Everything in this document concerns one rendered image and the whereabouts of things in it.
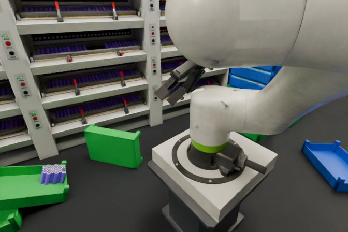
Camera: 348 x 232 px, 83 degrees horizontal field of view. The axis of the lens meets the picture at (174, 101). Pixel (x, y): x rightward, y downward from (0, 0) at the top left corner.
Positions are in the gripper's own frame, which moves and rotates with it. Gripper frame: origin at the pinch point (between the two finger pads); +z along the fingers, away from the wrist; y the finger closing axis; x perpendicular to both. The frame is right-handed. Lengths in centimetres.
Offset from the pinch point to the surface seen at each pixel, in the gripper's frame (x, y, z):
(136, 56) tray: 46, 47, -1
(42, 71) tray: 61, 20, 37
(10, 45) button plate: 71, 6, 35
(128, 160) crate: 3, 43, 42
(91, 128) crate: 29, 37, 44
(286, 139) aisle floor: -53, 87, -32
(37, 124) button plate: 49, 29, 62
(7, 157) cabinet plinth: 49, 30, 89
